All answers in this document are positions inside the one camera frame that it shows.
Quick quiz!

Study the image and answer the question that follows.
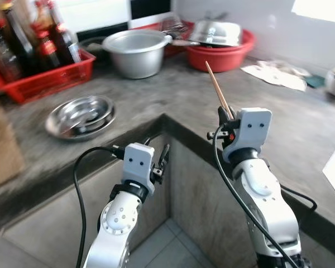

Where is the small red-label sauce bottle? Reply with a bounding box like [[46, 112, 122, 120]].
[[35, 29, 61, 70]]

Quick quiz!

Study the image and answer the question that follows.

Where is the wooden chopstick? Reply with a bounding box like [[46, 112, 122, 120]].
[[205, 61, 234, 119]]

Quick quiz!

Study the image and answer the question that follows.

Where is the domed steel lid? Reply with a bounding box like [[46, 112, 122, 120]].
[[188, 20, 243, 47]]

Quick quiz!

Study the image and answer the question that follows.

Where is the large brown cardboard mat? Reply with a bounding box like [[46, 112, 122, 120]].
[[0, 100, 24, 190]]

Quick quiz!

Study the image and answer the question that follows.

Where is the dark round bowl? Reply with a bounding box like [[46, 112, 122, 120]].
[[80, 36, 109, 56]]

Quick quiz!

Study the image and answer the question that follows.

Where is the bright window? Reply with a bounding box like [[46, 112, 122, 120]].
[[291, 0, 335, 24]]

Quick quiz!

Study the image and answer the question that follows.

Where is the aluminium cooking pot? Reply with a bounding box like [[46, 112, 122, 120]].
[[102, 29, 173, 79]]

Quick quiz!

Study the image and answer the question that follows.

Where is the white crumpled cloth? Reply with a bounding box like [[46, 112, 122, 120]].
[[240, 60, 310, 92]]

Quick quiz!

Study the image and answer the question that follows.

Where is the shallow steel plate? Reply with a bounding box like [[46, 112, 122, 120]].
[[45, 95, 117, 141]]

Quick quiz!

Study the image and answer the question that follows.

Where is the amber bottle red cap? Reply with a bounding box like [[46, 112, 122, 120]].
[[31, 0, 54, 34]]

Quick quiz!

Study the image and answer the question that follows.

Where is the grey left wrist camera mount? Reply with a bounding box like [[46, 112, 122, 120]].
[[121, 143, 156, 193]]

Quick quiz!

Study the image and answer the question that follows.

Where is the red plastic basin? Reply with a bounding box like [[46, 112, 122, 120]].
[[184, 27, 256, 73]]

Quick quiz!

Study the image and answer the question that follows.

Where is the green scouring pad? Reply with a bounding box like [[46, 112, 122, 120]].
[[304, 75, 326, 89]]

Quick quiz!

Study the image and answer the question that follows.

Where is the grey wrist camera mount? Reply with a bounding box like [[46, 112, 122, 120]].
[[222, 108, 272, 162], [121, 143, 156, 193]]

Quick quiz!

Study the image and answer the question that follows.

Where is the dark bottle yellow cap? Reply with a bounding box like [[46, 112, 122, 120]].
[[0, 2, 37, 76]]

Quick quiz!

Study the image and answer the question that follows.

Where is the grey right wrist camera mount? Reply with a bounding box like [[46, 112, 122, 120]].
[[222, 108, 272, 162]]

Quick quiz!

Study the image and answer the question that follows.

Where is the dark bottle small red cap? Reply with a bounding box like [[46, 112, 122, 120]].
[[0, 18, 20, 82]]

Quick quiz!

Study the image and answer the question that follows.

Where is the tall dark bottle red cap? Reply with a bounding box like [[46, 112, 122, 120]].
[[45, 0, 82, 65]]

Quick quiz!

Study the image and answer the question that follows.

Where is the red slotted dish basket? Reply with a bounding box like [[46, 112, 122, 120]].
[[128, 17, 193, 58]]

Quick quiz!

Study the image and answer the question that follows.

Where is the red plastic bottle basket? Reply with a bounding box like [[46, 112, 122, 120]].
[[0, 49, 97, 105]]

